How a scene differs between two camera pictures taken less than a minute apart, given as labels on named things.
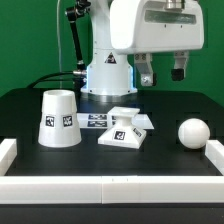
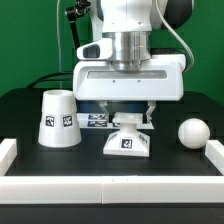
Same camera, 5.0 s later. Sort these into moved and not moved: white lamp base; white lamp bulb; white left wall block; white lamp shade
Moved: white lamp base
Not moved: white lamp shade; white lamp bulb; white left wall block
